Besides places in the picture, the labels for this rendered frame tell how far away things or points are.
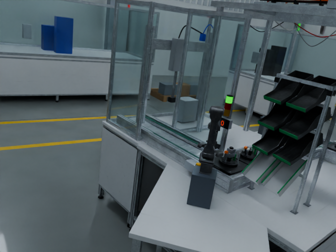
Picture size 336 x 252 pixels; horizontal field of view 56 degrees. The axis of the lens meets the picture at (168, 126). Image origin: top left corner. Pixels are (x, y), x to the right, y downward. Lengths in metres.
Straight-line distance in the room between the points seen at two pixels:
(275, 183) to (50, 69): 5.33
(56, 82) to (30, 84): 0.48
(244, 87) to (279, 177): 5.80
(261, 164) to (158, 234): 0.85
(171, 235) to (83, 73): 5.48
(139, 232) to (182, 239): 0.22
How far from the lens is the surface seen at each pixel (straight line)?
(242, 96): 7.81
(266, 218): 2.03
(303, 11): 2.60
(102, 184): 3.39
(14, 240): 3.06
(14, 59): 6.51
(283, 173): 2.10
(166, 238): 1.67
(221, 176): 2.16
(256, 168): 2.16
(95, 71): 6.91
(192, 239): 1.70
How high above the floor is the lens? 1.88
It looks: 18 degrees down
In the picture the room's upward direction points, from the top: 8 degrees clockwise
